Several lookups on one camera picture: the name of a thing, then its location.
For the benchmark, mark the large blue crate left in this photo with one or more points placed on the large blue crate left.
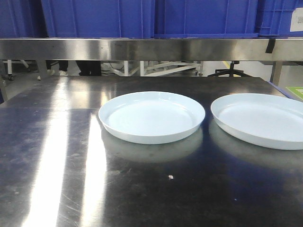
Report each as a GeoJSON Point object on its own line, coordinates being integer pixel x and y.
{"type": "Point", "coordinates": [99, 18]}

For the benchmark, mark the black tape strip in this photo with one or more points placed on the black tape strip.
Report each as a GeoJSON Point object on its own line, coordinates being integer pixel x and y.
{"type": "Point", "coordinates": [270, 46]}

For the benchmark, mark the large blue crate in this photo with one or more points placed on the large blue crate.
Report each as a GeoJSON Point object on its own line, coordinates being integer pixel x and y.
{"type": "Point", "coordinates": [205, 18]}
{"type": "Point", "coordinates": [99, 18]}

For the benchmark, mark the steel rack leg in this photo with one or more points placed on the steel rack leg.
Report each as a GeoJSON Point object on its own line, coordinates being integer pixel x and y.
{"type": "Point", "coordinates": [276, 72]}

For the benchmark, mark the white label on crate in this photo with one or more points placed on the white label on crate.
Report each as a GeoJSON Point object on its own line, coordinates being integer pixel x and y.
{"type": "Point", "coordinates": [297, 20]}

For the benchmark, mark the person legs in background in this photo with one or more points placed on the person legs in background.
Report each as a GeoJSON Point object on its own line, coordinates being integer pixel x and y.
{"type": "Point", "coordinates": [89, 68]}

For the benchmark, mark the light blue round plate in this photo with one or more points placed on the light blue round plate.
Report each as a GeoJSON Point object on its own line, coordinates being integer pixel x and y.
{"type": "Point", "coordinates": [151, 117]}

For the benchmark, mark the large blue crate right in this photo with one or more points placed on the large blue crate right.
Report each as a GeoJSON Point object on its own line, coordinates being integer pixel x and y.
{"type": "Point", "coordinates": [205, 18]}

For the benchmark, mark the black office chair base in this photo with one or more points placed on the black office chair base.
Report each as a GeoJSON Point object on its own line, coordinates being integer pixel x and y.
{"type": "Point", "coordinates": [231, 71]}

